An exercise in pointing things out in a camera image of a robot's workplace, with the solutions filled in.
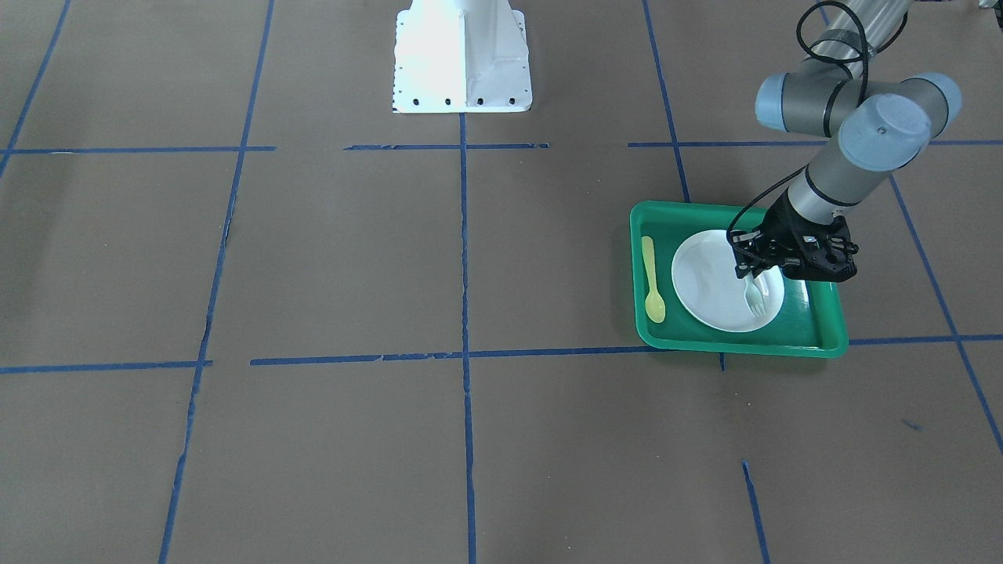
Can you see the green plastic tray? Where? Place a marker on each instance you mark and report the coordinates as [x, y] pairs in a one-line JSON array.
[[810, 323]]

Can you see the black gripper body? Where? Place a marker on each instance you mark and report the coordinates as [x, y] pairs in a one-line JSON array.
[[783, 225]]

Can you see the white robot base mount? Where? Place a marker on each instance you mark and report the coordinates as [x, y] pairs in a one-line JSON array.
[[461, 56]]

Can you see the pale green plastic fork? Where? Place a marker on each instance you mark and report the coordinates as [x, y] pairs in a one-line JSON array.
[[754, 296]]

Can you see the yellow plastic spoon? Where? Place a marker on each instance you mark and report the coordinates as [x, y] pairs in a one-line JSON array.
[[654, 304]]

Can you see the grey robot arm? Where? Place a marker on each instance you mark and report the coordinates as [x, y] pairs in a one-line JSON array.
[[871, 129]]

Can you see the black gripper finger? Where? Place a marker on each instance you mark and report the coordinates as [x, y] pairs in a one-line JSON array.
[[751, 240], [755, 262]]

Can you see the white round plate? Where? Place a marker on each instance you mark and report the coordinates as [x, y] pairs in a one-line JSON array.
[[704, 280]]

